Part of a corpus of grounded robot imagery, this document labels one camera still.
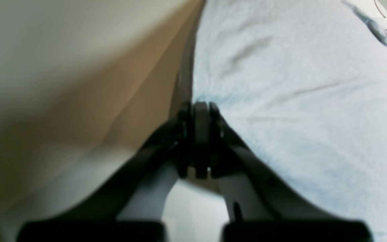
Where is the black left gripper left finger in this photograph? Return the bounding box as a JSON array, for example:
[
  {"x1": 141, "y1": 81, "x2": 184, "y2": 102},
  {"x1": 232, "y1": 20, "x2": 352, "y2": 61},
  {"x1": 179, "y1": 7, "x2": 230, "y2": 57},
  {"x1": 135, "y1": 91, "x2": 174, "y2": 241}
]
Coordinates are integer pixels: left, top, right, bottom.
[{"x1": 17, "y1": 103, "x2": 191, "y2": 242}]

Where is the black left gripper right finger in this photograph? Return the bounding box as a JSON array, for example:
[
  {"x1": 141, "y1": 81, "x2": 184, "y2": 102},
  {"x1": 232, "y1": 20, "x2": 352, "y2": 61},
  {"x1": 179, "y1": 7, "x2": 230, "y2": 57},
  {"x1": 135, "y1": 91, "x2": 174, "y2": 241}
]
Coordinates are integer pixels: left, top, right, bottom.
[{"x1": 193, "y1": 102, "x2": 372, "y2": 242}]

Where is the grey T-shirt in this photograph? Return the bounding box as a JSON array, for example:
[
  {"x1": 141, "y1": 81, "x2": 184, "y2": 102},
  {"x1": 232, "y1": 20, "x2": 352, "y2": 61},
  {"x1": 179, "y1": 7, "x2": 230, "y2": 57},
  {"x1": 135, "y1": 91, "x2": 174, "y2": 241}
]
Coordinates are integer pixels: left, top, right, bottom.
[{"x1": 179, "y1": 0, "x2": 387, "y2": 242}]

